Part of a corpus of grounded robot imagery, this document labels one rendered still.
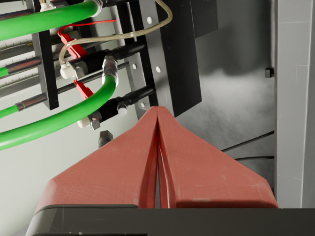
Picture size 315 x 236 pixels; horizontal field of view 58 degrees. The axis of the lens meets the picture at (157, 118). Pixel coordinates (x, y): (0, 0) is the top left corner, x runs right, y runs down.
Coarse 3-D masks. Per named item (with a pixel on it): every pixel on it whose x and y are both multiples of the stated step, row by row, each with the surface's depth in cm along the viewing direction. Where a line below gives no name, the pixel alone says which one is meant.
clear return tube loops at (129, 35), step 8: (40, 0) 36; (160, 0) 38; (168, 8) 37; (168, 16) 36; (160, 24) 36; (136, 32) 34; (144, 32) 34; (72, 40) 38; (80, 40) 37; (88, 40) 36; (96, 40) 36; (104, 40) 35; (64, 48) 39
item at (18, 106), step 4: (16, 104) 55; (20, 104) 55; (8, 108) 54; (12, 108) 55; (16, 108) 55; (20, 108) 55; (0, 112) 53; (4, 112) 54; (8, 112) 54; (12, 112) 55; (0, 116) 53; (4, 116) 54
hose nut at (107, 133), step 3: (102, 132) 40; (105, 132) 40; (108, 132) 40; (99, 135) 40; (102, 135) 39; (105, 135) 39; (108, 135) 39; (111, 135) 40; (99, 138) 39; (111, 138) 40
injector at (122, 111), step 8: (144, 88) 50; (152, 88) 51; (128, 96) 48; (136, 96) 49; (144, 96) 50; (104, 104) 45; (112, 104) 46; (120, 104) 46; (128, 104) 48; (96, 112) 44; (104, 112) 44; (112, 112) 45; (120, 112) 44; (104, 120) 45
